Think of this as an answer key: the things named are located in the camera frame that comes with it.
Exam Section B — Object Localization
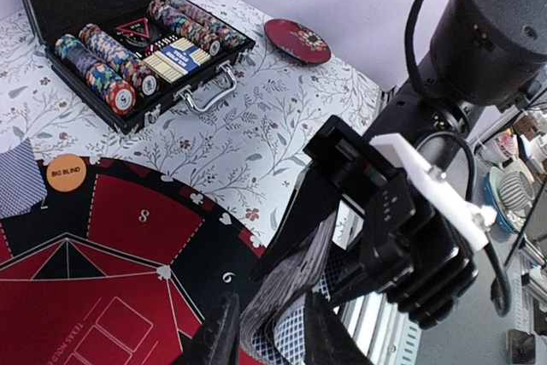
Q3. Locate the single blue playing card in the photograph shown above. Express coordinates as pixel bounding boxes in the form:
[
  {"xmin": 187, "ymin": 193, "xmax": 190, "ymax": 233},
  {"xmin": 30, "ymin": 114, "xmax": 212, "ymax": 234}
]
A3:
[{"xmin": 1, "ymin": 139, "xmax": 47, "ymax": 219}]

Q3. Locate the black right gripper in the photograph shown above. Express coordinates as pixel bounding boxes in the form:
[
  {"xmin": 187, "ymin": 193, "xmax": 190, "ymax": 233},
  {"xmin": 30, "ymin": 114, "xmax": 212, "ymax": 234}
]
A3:
[{"xmin": 250, "ymin": 125, "xmax": 479, "ymax": 332}]

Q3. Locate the round red black poker mat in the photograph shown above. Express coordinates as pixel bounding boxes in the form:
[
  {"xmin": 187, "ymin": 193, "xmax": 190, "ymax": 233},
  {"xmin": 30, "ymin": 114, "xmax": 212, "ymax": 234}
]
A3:
[{"xmin": 1, "ymin": 157, "xmax": 265, "ymax": 364}]

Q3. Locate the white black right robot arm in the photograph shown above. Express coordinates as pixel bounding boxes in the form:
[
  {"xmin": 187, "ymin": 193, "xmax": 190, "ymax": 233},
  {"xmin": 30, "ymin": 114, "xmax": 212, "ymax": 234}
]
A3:
[{"xmin": 243, "ymin": 0, "xmax": 546, "ymax": 329}]

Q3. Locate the poker chip row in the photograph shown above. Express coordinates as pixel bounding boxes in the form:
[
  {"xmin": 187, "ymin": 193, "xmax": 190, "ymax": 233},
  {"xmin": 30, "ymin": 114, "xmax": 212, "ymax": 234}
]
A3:
[
  {"xmin": 148, "ymin": 0, "xmax": 221, "ymax": 56},
  {"xmin": 55, "ymin": 34, "xmax": 136, "ymax": 115},
  {"xmin": 166, "ymin": 0, "xmax": 246, "ymax": 48},
  {"xmin": 79, "ymin": 23, "xmax": 160, "ymax": 97}
]

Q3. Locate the blue checkered card deck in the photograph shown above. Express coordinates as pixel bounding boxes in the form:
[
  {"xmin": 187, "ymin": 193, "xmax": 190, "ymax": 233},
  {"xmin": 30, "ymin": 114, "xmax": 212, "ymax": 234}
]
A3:
[{"xmin": 239, "ymin": 212, "xmax": 345, "ymax": 364}]

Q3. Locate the orange big blind button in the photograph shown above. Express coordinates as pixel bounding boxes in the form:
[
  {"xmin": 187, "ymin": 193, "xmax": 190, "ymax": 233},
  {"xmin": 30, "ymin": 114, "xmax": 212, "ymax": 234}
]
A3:
[{"xmin": 46, "ymin": 154, "xmax": 87, "ymax": 192}]

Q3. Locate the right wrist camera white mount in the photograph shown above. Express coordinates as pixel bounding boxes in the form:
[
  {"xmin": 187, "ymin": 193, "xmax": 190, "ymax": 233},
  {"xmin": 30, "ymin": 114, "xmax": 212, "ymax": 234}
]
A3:
[{"xmin": 303, "ymin": 115, "xmax": 499, "ymax": 251}]

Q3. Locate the poker chip row far left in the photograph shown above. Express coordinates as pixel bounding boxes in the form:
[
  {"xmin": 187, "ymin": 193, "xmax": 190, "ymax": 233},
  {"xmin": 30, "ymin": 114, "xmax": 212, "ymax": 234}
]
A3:
[{"xmin": 55, "ymin": 34, "xmax": 136, "ymax": 115}]

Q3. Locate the red floral round tin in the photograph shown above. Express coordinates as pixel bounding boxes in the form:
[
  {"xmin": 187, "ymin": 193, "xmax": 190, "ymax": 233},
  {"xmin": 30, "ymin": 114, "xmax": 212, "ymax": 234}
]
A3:
[{"xmin": 264, "ymin": 19, "xmax": 332, "ymax": 65}]

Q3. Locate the boxed card deck in case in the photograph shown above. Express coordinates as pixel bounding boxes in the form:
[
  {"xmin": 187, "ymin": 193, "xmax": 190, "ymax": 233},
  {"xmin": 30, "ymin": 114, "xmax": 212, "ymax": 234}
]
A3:
[{"xmin": 143, "ymin": 38, "xmax": 211, "ymax": 83}]

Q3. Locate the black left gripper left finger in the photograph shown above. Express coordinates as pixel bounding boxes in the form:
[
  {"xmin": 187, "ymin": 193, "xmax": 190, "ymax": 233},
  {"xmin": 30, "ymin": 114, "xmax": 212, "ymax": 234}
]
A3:
[{"xmin": 179, "ymin": 292, "xmax": 240, "ymax": 365}]

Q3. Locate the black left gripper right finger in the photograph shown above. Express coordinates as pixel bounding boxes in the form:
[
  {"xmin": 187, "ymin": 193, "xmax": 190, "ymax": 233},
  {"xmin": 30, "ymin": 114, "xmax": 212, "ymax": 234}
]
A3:
[{"xmin": 304, "ymin": 291, "xmax": 372, "ymax": 365}]

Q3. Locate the poker chip row far right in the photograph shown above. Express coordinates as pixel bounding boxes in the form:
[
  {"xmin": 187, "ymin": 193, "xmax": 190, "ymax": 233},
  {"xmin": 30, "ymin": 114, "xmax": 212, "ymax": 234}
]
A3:
[{"xmin": 166, "ymin": 0, "xmax": 246, "ymax": 48}]

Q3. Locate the black poker chip case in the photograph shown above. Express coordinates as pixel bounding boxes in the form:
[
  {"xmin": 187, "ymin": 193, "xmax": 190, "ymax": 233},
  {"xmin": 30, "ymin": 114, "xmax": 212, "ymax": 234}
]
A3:
[{"xmin": 23, "ymin": 0, "xmax": 255, "ymax": 135}]

